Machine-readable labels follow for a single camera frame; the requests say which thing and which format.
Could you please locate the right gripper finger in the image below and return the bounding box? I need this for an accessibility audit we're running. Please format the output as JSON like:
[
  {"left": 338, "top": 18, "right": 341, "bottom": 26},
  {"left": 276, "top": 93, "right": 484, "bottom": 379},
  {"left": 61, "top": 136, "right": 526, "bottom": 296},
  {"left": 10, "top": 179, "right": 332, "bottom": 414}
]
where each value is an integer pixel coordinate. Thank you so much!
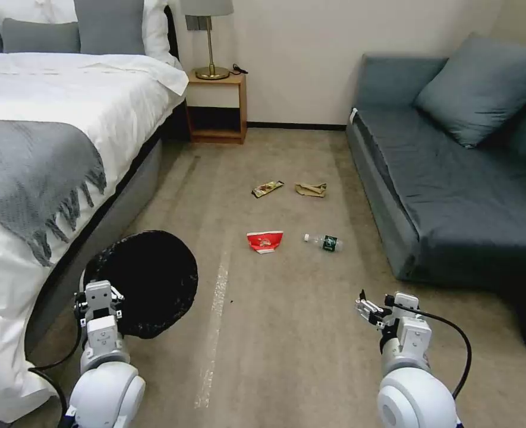
[
  {"left": 358, "top": 306, "right": 387, "bottom": 330},
  {"left": 354, "top": 288, "right": 385, "bottom": 314}
]

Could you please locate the black round trash bin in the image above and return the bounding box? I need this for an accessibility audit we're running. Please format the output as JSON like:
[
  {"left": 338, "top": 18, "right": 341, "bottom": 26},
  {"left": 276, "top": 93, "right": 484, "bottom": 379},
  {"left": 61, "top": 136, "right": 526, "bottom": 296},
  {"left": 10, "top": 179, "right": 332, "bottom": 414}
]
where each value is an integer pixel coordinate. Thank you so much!
[{"left": 83, "top": 229, "right": 200, "bottom": 338}]

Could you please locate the clear plastic bottle green label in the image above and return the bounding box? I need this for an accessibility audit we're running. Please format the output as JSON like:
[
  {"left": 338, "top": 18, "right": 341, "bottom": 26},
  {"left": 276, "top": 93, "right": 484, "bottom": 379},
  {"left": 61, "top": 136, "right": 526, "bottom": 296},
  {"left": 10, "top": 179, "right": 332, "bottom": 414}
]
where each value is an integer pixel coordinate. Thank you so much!
[{"left": 303, "top": 232, "right": 345, "bottom": 254}]

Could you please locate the grey bed base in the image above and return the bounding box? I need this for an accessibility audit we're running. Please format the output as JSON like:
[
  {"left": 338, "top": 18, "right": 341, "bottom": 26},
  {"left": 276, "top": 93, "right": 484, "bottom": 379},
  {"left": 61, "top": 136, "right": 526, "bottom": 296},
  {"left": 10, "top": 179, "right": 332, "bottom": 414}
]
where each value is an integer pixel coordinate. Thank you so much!
[{"left": 23, "top": 133, "right": 163, "bottom": 358}]

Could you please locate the crumpled brown paper bag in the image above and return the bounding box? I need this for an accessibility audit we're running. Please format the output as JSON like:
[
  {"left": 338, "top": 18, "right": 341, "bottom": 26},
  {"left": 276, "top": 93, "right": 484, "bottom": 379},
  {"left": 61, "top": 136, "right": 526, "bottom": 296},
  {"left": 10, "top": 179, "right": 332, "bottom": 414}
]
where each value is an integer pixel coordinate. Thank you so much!
[{"left": 294, "top": 181, "right": 329, "bottom": 199}]

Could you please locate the blue-grey sofa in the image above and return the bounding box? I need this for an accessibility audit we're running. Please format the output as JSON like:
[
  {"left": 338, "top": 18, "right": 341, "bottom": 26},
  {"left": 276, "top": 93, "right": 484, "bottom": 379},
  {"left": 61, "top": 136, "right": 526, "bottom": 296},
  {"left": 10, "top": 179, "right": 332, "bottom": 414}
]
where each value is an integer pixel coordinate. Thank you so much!
[{"left": 345, "top": 53, "right": 526, "bottom": 291}]

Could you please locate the grey fringed throw blanket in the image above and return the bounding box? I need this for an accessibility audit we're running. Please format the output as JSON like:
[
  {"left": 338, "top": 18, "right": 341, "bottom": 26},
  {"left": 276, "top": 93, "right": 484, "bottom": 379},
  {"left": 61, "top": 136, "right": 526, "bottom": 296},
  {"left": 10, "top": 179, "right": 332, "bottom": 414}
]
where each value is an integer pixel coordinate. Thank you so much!
[{"left": 0, "top": 119, "right": 108, "bottom": 268}]

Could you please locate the brown snack wrapper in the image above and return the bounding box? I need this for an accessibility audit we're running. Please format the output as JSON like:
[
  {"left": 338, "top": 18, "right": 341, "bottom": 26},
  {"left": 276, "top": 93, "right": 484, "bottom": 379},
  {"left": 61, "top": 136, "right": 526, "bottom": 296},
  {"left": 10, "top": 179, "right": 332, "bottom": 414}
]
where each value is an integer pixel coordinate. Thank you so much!
[{"left": 251, "top": 180, "right": 285, "bottom": 199}]

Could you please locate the white bed duvet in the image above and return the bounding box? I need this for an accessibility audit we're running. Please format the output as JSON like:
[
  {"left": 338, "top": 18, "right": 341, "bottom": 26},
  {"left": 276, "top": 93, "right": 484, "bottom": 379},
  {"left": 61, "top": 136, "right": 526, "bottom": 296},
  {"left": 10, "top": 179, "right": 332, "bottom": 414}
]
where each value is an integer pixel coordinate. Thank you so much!
[{"left": 0, "top": 52, "right": 190, "bottom": 413}]

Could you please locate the wooden nightstand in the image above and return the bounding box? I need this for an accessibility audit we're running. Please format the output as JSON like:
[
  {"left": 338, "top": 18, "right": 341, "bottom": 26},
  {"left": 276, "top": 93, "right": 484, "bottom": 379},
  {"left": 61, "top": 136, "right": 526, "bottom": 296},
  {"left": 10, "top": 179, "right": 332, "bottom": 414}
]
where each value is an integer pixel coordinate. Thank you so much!
[{"left": 185, "top": 68, "right": 248, "bottom": 145}]

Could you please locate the large blue-grey cushion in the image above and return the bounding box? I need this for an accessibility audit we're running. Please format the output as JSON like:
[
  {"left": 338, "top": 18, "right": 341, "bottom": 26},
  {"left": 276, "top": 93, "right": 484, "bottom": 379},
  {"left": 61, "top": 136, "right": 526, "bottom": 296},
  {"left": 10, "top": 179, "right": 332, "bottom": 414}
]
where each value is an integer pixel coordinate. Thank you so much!
[{"left": 414, "top": 32, "right": 526, "bottom": 149}]

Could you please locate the small grey pillow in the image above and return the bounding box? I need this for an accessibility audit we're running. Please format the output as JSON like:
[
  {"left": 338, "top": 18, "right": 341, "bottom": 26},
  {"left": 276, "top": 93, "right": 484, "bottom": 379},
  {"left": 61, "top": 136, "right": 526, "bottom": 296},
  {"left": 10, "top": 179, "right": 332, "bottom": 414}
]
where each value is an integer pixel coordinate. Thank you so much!
[{"left": 1, "top": 18, "right": 81, "bottom": 55}]

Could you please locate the brass table lamp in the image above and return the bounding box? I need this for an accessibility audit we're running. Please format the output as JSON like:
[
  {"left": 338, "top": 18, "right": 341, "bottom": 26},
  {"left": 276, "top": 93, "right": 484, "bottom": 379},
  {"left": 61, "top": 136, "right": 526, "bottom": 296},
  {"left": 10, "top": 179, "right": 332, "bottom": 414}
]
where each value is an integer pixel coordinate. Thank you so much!
[{"left": 180, "top": 0, "right": 235, "bottom": 81}]

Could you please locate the white pillow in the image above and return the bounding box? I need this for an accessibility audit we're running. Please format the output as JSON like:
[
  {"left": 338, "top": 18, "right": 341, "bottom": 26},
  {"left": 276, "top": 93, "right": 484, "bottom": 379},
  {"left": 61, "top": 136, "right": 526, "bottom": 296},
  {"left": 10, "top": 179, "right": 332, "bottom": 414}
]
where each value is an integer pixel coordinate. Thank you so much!
[
  {"left": 0, "top": 0, "right": 81, "bottom": 29},
  {"left": 141, "top": 0, "right": 179, "bottom": 68}
]

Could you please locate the black headboard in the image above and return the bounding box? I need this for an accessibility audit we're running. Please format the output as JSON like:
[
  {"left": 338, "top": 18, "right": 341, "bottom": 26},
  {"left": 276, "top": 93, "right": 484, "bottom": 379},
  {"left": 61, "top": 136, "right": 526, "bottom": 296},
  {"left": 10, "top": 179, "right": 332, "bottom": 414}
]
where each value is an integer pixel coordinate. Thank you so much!
[{"left": 162, "top": 3, "right": 181, "bottom": 63}]

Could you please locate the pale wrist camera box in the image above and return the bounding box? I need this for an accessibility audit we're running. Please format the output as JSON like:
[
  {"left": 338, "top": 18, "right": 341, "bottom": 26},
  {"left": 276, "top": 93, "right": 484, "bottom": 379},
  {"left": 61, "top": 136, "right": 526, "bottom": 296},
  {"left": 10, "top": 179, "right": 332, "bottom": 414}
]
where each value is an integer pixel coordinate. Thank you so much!
[
  {"left": 393, "top": 292, "right": 421, "bottom": 316},
  {"left": 84, "top": 280, "right": 115, "bottom": 320}
]

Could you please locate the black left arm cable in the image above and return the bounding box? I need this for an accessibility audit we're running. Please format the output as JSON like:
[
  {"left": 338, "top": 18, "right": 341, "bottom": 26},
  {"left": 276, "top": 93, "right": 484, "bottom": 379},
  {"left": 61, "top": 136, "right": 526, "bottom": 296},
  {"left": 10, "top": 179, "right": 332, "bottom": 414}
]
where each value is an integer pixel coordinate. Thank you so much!
[{"left": 27, "top": 319, "right": 88, "bottom": 421}]

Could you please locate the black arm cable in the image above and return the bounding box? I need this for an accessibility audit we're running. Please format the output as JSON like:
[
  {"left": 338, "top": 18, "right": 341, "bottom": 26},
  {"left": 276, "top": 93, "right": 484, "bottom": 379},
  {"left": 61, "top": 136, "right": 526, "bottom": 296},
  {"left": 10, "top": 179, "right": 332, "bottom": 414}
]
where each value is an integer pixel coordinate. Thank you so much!
[
  {"left": 401, "top": 303, "right": 473, "bottom": 400},
  {"left": 27, "top": 319, "right": 88, "bottom": 421}
]

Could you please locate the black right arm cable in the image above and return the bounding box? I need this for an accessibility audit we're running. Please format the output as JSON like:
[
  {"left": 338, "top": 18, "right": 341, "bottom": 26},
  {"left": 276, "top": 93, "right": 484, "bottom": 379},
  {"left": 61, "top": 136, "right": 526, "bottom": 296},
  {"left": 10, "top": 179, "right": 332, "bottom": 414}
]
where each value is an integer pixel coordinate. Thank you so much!
[{"left": 401, "top": 303, "right": 473, "bottom": 400}]

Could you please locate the grey wall switch panel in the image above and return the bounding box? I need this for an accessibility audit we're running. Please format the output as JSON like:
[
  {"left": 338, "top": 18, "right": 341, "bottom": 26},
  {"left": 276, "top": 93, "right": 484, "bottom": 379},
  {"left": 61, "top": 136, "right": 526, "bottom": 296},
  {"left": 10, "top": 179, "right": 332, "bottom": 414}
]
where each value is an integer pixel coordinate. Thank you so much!
[{"left": 185, "top": 14, "right": 215, "bottom": 32}]

